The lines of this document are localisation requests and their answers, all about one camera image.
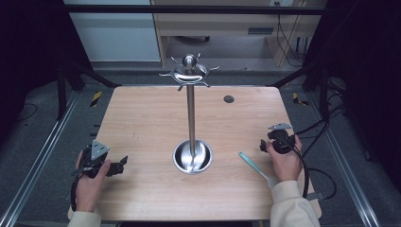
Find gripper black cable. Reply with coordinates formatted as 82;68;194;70
70;174;83;213
276;135;338;201

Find black horizontal frame bar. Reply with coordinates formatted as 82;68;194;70
62;4;329;16

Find person's right hand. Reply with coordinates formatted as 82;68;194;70
266;134;304;183

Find person's left hand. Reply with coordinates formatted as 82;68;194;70
75;150;112;214

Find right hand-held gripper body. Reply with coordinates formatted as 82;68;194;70
267;122;297;155

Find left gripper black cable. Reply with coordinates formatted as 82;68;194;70
70;174;83;213

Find stainless steel utensil rack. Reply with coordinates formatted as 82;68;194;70
158;53;220;175

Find black floor cables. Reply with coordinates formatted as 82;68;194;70
295;77;348;159

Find black metal stand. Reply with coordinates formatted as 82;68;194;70
266;60;331;123
56;59;123;121

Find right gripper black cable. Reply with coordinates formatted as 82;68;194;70
276;135;338;201

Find light wooden desk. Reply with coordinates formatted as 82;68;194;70
150;0;325;68

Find white cabinet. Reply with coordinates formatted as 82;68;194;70
62;0;163;63

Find yellow black tape strip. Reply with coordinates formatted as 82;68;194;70
291;91;310;107
90;90;104;108

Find black cables under desk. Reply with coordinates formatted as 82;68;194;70
275;13;311;68

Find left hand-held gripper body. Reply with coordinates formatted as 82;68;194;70
74;140;112;179

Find aluminium floor rail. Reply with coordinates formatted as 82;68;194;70
305;92;383;227
0;91;80;227

